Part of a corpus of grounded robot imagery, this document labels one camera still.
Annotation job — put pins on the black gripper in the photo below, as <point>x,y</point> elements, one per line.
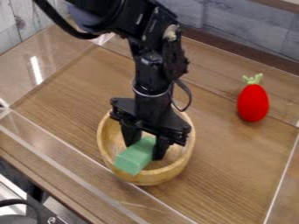
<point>150,114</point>

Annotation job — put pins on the green rectangular stick block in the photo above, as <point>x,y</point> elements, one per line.
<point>136,156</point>

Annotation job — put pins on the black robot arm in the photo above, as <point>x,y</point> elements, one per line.
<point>150,27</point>

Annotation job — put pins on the brown wooden bowl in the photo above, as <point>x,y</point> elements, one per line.
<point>159,171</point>

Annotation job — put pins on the red plush strawberry toy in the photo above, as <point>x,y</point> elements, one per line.
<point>252,100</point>

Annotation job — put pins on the clear acrylic tray wall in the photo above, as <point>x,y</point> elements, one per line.
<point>48,133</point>

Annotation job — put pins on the clear acrylic corner bracket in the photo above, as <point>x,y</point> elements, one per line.
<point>103,39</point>

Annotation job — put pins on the black metal bracket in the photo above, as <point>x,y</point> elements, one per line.
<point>37,210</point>

